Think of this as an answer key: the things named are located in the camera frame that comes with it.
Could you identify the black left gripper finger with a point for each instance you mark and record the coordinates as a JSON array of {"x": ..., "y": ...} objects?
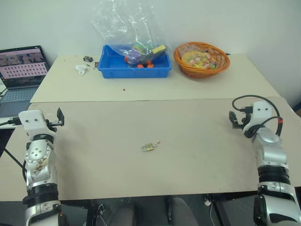
[{"x": 60, "y": 115}]

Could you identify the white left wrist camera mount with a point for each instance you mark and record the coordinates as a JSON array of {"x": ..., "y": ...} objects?
[{"x": 31, "y": 120}]

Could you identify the black table frame leg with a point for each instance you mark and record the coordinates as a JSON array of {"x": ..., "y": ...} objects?
[
  {"x": 92, "y": 213},
  {"x": 221, "y": 209}
]

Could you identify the small black box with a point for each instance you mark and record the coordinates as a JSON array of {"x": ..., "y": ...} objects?
[{"x": 87, "y": 58}]

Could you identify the crumpled white paper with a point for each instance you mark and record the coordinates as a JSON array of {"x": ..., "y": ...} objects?
[{"x": 81, "y": 69}]

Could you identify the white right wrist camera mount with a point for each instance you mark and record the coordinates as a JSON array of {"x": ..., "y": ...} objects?
[{"x": 261, "y": 113}]

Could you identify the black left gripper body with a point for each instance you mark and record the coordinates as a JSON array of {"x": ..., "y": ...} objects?
[{"x": 53, "y": 122}]

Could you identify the clear plastic bag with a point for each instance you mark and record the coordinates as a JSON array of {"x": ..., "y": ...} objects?
[{"x": 117, "y": 23}]

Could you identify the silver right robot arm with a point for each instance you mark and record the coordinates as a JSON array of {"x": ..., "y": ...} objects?
[{"x": 272, "y": 153}]

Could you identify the orange woven basket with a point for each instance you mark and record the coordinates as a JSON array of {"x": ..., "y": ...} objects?
[{"x": 188, "y": 73}]

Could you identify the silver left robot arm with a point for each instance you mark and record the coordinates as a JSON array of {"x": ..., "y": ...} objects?
[{"x": 37, "y": 155}]

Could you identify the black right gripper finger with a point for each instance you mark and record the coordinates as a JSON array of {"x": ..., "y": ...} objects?
[
  {"x": 244, "y": 117},
  {"x": 233, "y": 118}
]

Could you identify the yellow packet of toy food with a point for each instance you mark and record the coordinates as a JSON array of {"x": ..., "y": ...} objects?
[{"x": 198, "y": 60}]

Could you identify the open grey laptop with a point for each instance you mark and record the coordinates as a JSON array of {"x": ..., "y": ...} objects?
[{"x": 21, "y": 70}]

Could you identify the orange round toy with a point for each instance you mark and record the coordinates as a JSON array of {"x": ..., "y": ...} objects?
[
  {"x": 126, "y": 59},
  {"x": 150, "y": 65},
  {"x": 140, "y": 66}
]

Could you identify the purple toy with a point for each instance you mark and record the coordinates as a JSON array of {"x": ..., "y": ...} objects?
[{"x": 135, "y": 55}]

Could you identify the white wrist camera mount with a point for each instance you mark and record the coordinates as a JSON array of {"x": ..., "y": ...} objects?
[
  {"x": 261, "y": 113},
  {"x": 31, "y": 120}
]

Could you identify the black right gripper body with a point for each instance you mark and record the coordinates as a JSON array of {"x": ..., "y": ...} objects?
[{"x": 245, "y": 118}]

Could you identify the blue plastic bin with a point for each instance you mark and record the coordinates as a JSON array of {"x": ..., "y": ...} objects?
[{"x": 110, "y": 64}]

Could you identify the yellow sponge block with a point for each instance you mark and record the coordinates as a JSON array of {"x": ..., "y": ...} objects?
[{"x": 159, "y": 49}]

